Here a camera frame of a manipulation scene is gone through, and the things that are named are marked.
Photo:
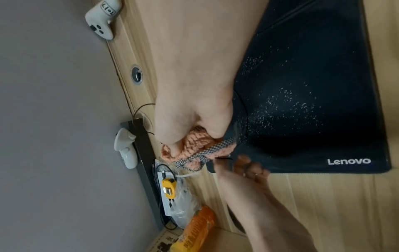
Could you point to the white controller with label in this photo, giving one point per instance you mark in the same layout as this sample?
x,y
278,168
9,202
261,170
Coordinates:
x,y
99,17

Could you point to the orange juice bottle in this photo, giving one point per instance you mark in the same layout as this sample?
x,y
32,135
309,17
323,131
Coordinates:
x,y
196,228

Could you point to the yellow tape measure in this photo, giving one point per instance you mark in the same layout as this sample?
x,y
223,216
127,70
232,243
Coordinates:
x,y
169,188

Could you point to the clear plastic bag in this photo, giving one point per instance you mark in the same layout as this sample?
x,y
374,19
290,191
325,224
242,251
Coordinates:
x,y
187,206

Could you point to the long black bar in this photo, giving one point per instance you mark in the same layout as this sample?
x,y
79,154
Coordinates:
x,y
146,167

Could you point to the cardboard box with round logo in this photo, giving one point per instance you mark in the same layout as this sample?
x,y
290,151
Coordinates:
x,y
224,243

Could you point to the person's left hand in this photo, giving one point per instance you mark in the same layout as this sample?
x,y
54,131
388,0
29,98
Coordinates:
x,y
258,201

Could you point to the pink cleaning cloth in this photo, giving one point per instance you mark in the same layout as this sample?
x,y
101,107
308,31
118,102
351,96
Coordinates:
x,y
199,142

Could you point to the person's right hand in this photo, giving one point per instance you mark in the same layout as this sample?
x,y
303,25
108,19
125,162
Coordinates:
x,y
196,73

